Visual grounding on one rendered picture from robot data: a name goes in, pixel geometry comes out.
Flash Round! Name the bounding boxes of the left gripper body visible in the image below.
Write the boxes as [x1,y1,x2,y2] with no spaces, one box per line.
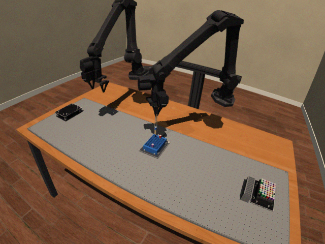
[146,97,159,106]

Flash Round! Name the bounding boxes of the blue grid rack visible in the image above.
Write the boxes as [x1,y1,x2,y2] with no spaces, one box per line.
[143,134,167,155]

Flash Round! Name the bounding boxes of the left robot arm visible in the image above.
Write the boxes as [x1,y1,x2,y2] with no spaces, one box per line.
[138,10,244,108]

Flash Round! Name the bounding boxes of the white perforated base plate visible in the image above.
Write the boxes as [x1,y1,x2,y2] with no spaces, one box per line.
[27,98,290,244]

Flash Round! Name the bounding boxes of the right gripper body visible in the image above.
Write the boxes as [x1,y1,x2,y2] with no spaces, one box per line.
[92,68,107,84]

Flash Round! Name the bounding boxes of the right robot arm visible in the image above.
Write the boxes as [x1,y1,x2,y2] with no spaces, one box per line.
[80,0,148,82]

